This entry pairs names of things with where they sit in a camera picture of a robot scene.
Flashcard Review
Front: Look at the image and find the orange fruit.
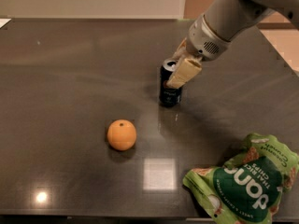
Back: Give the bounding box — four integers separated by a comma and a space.
107, 119, 136, 151

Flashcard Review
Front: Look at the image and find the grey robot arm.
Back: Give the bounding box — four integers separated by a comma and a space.
166, 0, 299, 89

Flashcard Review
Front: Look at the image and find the green rice chips bag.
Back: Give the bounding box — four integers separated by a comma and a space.
183, 133, 299, 224

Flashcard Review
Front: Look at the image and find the dark blue pepsi can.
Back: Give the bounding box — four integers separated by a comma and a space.
159, 59, 182, 107

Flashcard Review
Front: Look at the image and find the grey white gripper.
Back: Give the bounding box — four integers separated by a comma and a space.
166, 14, 231, 89

